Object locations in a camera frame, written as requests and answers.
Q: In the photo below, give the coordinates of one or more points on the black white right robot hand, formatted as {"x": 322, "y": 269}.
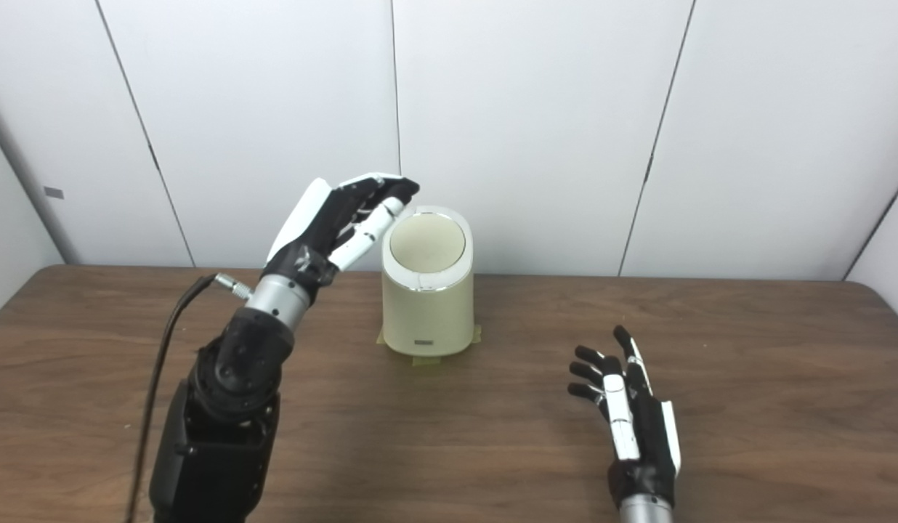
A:
{"x": 641, "y": 436}

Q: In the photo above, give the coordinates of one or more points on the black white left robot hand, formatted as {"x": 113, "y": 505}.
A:
{"x": 318, "y": 225}

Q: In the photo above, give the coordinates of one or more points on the cream round bin lid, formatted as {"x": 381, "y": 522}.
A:
{"x": 427, "y": 243}

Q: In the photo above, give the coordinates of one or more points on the cream-colored round bin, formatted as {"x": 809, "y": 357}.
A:
{"x": 427, "y": 312}

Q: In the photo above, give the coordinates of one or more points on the grey wall tag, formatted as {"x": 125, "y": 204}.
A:
{"x": 54, "y": 192}

